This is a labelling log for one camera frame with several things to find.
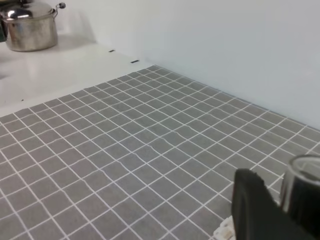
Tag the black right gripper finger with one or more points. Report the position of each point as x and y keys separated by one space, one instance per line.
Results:
x=277 y=225

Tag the clear glass test tube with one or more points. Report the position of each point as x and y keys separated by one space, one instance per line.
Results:
x=300 y=189

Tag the white test tube rack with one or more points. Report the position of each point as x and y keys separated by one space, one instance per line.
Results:
x=225 y=228

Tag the grey grid tablecloth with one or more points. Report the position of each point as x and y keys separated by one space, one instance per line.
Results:
x=150 y=155

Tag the stainless steel pot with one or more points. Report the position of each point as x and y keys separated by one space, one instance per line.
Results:
x=29 y=26

